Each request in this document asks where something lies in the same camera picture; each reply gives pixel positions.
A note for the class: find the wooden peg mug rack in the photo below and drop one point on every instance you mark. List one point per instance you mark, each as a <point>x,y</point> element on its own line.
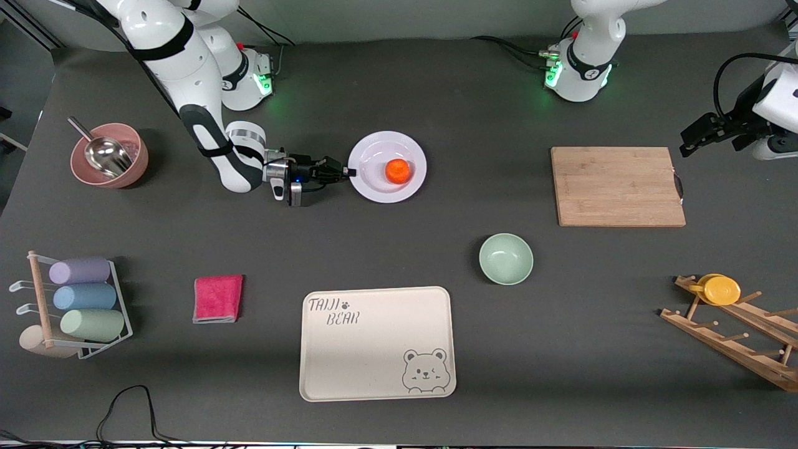
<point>729,349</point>

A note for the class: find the green cup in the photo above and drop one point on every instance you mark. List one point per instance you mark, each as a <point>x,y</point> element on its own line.
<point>93,325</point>

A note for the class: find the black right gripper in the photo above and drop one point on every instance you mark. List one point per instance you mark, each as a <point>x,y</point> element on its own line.
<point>303,170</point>

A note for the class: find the blue cup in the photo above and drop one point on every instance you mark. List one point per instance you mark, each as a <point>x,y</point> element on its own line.
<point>86,297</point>

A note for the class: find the purple cup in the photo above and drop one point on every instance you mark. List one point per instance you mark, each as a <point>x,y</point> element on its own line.
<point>81,270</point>

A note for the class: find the pink bowl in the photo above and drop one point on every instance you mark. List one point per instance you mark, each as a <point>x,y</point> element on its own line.
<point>138,163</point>

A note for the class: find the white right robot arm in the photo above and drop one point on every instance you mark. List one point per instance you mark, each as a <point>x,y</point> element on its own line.
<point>187,68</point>

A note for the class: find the yellow cup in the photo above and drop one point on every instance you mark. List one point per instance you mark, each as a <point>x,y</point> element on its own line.
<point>721,290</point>

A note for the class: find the white round plate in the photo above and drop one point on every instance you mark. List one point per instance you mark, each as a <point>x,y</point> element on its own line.
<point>374,187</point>

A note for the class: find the pale green bowl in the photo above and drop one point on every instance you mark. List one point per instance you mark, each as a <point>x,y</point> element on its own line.
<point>505,259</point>

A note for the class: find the pink folded cloth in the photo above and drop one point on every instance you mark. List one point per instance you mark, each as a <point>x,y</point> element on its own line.
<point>218,298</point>

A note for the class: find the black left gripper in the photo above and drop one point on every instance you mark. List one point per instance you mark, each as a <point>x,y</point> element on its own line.
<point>730,124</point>

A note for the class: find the beige cup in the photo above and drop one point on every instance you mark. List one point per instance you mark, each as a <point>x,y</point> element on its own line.
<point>31,342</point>

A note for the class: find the metal scoop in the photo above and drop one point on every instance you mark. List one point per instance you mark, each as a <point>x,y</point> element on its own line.
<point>109,156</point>

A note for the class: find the cream bear print tray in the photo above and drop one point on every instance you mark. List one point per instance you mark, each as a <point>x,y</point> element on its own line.
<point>368,355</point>

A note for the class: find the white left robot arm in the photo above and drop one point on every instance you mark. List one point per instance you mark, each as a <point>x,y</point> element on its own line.
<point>589,56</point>

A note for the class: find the orange fruit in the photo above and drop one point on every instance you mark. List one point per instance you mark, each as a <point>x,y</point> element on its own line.
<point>398,171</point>

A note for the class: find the wooden cutting board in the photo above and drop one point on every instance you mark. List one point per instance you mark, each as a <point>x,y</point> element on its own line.
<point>617,187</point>

